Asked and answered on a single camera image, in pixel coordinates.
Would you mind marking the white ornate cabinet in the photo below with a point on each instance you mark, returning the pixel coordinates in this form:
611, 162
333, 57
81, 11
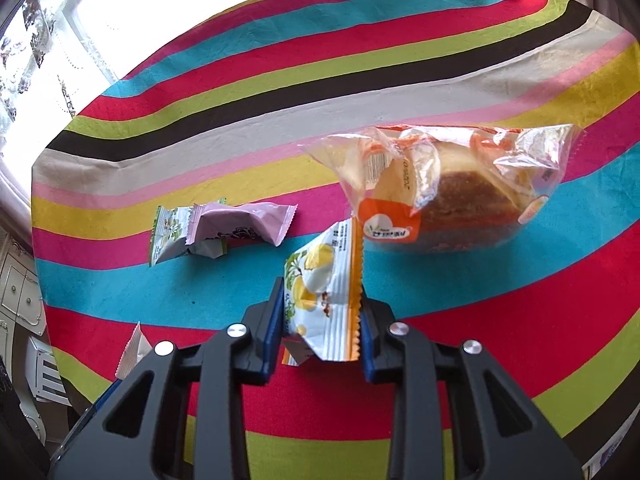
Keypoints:
21, 302

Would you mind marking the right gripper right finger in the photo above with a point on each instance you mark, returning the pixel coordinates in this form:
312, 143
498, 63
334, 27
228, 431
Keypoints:
497, 431

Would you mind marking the clear round-candies packet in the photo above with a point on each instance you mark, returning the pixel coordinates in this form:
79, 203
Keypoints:
137, 347

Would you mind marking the colourful striped tablecloth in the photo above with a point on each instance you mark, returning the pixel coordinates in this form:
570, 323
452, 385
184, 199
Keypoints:
222, 114

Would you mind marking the pink wrapper dark print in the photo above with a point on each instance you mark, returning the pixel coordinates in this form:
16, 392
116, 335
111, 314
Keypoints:
259, 221

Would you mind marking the white slatted rack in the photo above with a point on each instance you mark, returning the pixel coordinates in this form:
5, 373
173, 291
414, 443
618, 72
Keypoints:
41, 372

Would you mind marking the small green-white snack packet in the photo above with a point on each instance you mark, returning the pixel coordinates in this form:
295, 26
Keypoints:
169, 237

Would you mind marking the orange tiger-stripe bread package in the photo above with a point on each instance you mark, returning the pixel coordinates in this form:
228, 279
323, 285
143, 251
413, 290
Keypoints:
445, 188

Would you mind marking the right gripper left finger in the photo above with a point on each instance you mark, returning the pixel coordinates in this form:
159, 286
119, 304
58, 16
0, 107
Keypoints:
137, 428

